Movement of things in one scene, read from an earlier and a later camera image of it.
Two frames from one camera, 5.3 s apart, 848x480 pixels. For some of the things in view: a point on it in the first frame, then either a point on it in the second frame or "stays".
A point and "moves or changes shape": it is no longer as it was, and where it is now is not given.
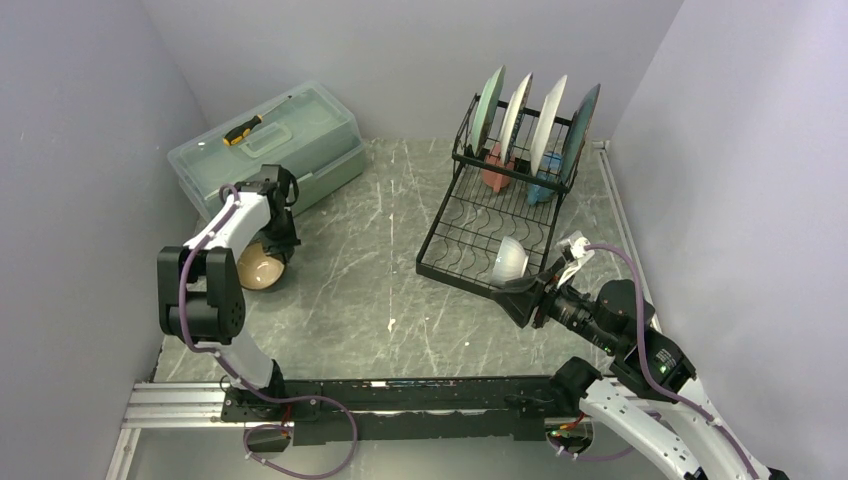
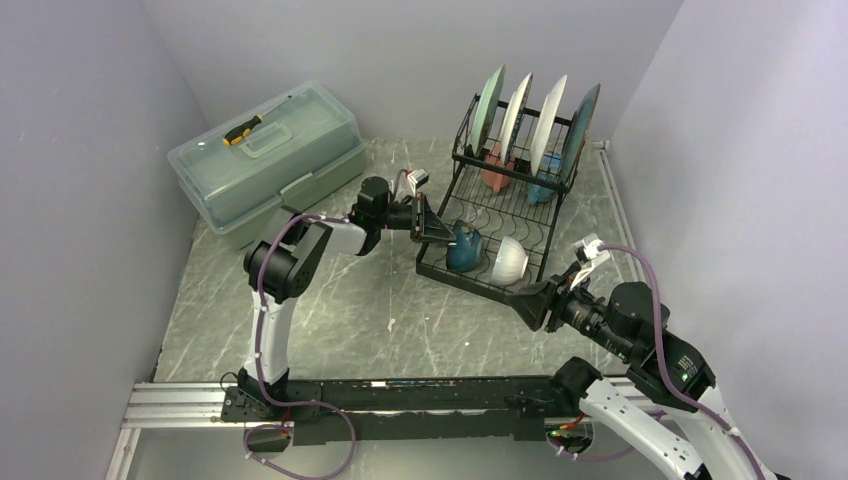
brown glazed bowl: x=257 y=270 moves or changes shape
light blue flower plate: x=486 y=107 stays
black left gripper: x=282 y=249 -> x=430 y=227
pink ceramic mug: x=493 y=157 stays
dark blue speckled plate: x=579 y=132 stays
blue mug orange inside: x=549 y=169 stays
